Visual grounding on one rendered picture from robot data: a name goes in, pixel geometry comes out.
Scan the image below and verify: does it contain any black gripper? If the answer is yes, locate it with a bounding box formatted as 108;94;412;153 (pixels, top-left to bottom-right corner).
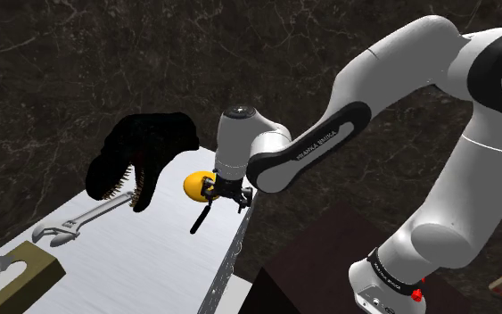
201;173;254;215

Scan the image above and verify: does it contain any black dinosaur head toy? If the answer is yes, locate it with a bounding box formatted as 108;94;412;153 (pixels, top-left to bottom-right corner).
85;112;202;214

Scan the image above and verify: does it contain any dark maroon robot stand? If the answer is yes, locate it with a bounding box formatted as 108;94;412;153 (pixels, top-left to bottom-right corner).
238;200;473;314

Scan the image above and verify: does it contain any silver adjustable wrench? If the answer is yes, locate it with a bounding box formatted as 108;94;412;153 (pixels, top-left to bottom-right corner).
31;191;136;249

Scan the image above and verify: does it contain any olive tissue box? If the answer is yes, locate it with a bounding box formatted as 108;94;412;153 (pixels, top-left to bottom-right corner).
0;240;67;314

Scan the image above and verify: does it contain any yellow tool with black handle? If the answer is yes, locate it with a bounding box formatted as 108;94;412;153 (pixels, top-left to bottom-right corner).
183;170;222;236

